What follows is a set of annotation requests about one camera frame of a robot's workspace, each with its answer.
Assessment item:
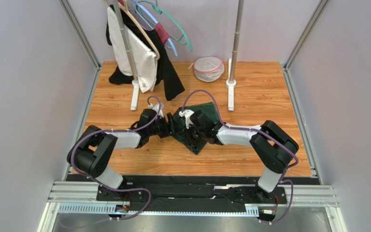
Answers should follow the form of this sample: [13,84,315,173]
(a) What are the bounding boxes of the white rack foot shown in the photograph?
[226,58,237,111]
[130,80,140,111]

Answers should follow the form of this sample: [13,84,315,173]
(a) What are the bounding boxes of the right white rack foot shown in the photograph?
[226,58,237,111]

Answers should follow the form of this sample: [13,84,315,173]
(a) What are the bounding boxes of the aluminium frame rail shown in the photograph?
[38,181,347,232]

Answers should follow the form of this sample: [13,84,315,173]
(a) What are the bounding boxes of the wooden clothes hanger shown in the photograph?
[114,0,160,60]

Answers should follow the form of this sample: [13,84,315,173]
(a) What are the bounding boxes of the blue plastic hanger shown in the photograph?
[132,0,178,57]

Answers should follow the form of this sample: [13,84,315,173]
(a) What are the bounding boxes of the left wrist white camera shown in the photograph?
[148,103,165,118]

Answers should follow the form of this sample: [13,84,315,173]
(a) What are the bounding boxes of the dark red hanging cloth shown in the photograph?
[155,22,170,44]

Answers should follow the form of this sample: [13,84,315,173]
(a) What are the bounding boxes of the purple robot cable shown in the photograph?
[180,89,299,225]
[70,95,164,223]

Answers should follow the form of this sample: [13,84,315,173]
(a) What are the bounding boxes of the wrist white camera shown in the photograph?
[179,109,194,129]
[148,103,165,118]

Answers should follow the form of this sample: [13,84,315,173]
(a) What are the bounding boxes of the white mesh laundry bag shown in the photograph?
[188,57,225,83]

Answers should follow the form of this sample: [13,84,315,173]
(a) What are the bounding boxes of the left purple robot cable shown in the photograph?
[70,95,164,223]

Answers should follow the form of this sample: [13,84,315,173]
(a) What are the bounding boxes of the metal rack pole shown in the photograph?
[229,0,244,82]
[113,0,139,85]

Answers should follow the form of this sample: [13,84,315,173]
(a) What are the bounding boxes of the right metal rack pole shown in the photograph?
[229,0,244,82]

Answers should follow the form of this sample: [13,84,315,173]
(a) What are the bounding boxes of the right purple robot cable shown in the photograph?
[180,89,299,225]

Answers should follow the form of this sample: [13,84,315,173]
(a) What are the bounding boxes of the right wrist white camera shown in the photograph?
[179,109,194,129]

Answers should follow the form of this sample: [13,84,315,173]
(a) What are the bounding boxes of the teal plastic hanger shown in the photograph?
[140,0,194,52]

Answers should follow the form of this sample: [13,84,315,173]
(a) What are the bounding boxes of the white hanging towel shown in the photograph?
[106,5,157,93]

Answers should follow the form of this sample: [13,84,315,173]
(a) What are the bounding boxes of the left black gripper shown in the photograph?
[148,113,183,138]

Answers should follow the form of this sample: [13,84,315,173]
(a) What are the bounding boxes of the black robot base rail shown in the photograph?
[66,174,321,213]

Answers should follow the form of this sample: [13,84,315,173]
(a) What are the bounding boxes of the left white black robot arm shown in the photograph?
[67,109,171,190]

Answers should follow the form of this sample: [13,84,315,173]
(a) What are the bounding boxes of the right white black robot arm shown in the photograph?
[179,110,299,193]

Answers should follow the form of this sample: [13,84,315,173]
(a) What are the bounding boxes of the dark green cloth napkin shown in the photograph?
[171,102,219,155]

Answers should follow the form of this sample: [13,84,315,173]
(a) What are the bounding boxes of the left metal rack pole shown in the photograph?
[113,0,139,85]

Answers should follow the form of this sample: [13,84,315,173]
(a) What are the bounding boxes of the left white rack foot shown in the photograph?
[130,80,140,111]

